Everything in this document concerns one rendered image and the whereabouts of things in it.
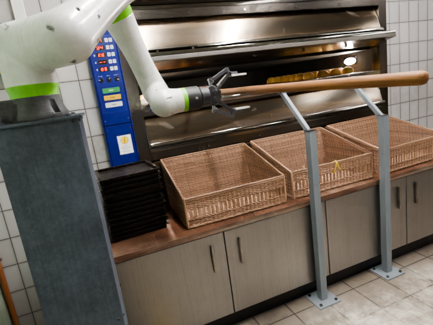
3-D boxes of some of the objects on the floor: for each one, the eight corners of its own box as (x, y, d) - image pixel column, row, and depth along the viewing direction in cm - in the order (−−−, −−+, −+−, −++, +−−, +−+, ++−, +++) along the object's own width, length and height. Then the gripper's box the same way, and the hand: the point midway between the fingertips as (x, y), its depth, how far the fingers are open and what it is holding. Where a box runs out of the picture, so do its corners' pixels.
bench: (107, 311, 200) (86, 222, 188) (401, 209, 282) (400, 142, 269) (116, 382, 149) (88, 266, 136) (473, 233, 230) (476, 151, 218)
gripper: (191, 66, 133) (239, 60, 140) (200, 128, 139) (246, 119, 146) (197, 64, 126) (247, 58, 133) (206, 129, 132) (254, 120, 139)
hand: (244, 90), depth 139 cm, fingers open, 13 cm apart
